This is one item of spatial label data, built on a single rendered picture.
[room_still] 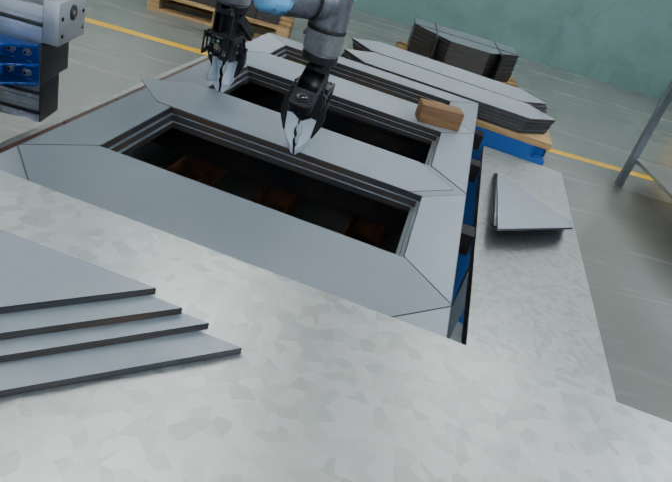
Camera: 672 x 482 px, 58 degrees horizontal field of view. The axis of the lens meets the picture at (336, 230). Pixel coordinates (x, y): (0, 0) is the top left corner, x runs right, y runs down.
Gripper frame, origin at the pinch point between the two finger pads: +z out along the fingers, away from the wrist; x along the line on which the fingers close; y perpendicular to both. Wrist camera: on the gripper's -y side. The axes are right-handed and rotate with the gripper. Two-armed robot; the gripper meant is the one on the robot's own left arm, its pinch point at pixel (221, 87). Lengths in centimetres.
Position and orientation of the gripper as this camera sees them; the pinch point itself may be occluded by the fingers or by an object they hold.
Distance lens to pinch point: 151.5
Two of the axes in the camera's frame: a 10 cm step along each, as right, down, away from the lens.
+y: -2.4, 4.4, -8.7
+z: -2.6, 8.3, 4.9
